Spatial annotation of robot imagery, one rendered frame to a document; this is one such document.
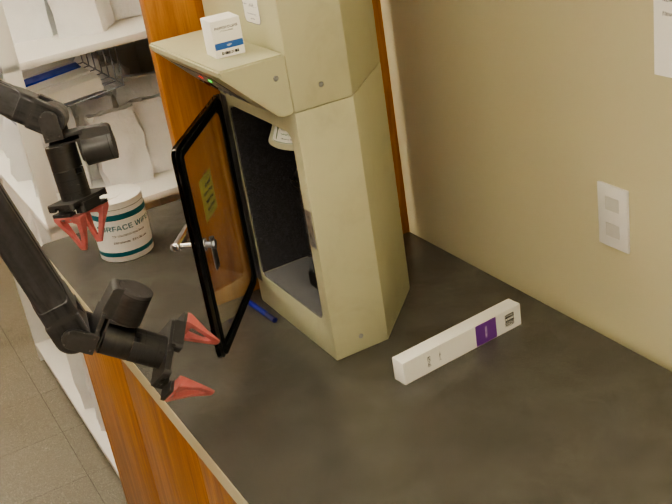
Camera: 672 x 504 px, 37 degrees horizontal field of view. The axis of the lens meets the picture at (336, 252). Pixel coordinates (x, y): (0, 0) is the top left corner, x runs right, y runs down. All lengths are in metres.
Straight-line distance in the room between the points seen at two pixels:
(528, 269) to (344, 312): 0.40
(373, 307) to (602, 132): 0.51
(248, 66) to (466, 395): 0.64
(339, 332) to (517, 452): 0.43
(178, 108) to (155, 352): 0.52
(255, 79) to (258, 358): 0.56
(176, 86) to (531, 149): 0.67
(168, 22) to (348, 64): 0.41
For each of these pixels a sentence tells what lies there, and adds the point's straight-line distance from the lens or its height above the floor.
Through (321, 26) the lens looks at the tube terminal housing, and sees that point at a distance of 1.65.
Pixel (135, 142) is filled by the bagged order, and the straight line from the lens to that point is 2.94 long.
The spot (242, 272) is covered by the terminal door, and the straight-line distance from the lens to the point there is 1.97.
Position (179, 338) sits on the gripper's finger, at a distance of 1.71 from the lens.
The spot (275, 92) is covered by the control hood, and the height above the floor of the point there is 1.45.
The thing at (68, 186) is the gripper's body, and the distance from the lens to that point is 1.96.
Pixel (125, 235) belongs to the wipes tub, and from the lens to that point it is 2.40.
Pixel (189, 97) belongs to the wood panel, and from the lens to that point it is 1.98.
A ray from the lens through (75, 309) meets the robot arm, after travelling 1.64.
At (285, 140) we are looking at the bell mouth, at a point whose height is 1.33.
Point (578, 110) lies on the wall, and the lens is 1.76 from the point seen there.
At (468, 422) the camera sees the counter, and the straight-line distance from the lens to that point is 1.65.
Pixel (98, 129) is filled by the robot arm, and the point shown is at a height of 1.37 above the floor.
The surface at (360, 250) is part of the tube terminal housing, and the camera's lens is 1.79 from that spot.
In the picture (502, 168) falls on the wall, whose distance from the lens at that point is 1.98.
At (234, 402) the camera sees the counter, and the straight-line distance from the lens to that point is 1.79.
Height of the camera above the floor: 1.89
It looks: 25 degrees down
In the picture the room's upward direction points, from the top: 9 degrees counter-clockwise
